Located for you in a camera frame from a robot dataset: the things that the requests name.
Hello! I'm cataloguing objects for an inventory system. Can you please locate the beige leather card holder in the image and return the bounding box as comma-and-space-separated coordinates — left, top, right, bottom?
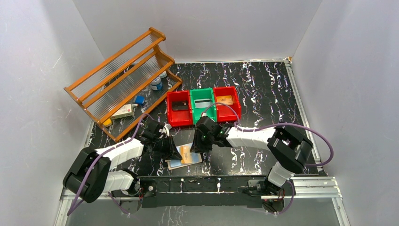
166, 143, 203, 170

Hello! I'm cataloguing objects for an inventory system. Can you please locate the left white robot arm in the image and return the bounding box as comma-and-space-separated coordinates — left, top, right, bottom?
63, 119, 182, 203

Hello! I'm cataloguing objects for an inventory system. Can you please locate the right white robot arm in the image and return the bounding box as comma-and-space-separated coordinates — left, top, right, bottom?
190, 116, 313, 196

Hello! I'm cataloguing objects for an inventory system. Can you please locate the silver card in bin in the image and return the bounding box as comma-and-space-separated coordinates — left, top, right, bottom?
194, 98, 213, 109

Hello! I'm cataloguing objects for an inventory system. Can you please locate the gold card in bin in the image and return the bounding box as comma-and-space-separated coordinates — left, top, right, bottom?
216, 95, 234, 105

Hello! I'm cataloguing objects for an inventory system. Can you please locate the black card in bin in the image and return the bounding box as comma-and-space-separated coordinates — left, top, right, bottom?
172, 100, 190, 112

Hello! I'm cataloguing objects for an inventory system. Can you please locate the right red plastic bin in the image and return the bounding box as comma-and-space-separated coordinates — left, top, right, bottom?
213, 86, 241, 122

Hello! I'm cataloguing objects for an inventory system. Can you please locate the red plastic bin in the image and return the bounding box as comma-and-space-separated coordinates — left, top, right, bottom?
213, 86, 241, 122
167, 90, 193, 128

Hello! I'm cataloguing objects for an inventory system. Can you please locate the small white red box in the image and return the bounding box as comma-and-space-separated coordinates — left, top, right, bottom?
111, 104, 139, 120

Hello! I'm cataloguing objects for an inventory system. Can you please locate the small blue cube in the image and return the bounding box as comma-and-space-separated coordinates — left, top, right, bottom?
133, 96, 145, 105

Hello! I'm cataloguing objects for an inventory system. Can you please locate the green plastic bin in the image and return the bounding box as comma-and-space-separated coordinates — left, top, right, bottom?
190, 88, 215, 125

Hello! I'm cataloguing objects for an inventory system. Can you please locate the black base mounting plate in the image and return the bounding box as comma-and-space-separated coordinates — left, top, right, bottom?
111, 175, 295, 216

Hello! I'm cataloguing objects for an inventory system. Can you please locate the left red plastic bin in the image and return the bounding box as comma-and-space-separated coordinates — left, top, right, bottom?
167, 90, 193, 128

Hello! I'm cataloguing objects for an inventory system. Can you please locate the small yellow object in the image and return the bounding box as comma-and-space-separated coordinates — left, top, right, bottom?
103, 118, 112, 127

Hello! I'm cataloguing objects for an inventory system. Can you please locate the blue white round jar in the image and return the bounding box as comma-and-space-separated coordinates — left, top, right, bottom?
150, 76, 163, 91

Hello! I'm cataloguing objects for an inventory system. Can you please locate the orange wooden shelf rack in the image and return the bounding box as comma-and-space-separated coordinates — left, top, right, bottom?
64, 27, 182, 142

